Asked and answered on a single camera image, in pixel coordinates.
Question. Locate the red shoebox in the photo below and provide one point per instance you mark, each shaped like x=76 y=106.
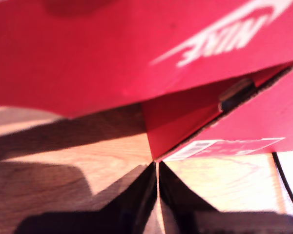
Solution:
x=88 y=61

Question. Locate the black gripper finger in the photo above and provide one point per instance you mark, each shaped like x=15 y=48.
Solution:
x=136 y=207
x=180 y=207

